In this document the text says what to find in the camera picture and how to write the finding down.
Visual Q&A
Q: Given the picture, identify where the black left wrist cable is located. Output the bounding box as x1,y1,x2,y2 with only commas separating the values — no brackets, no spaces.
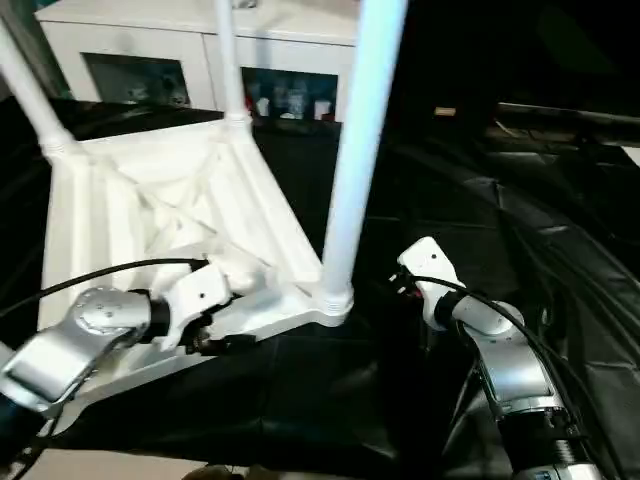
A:
0,256,211,319

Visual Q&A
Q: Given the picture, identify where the black tall cabinet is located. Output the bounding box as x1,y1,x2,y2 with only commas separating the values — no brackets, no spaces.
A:
394,0,501,126

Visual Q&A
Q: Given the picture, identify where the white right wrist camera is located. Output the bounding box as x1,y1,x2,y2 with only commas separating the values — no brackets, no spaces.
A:
397,236,469,332

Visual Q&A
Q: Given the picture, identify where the black long bar device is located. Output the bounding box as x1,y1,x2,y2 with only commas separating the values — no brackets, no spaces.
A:
497,102,640,125

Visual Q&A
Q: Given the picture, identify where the dark brown rounded part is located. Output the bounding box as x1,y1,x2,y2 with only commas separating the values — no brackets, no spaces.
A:
184,462,281,480

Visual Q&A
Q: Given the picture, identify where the white plastic table top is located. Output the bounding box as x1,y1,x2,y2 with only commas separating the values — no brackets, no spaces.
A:
34,115,357,436

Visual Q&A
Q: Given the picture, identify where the black plastic mat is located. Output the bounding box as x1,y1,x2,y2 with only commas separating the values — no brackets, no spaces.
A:
0,97,640,476

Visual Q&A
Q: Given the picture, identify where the white glass-door cabinet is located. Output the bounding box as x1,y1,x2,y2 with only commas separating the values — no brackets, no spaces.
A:
33,0,359,124

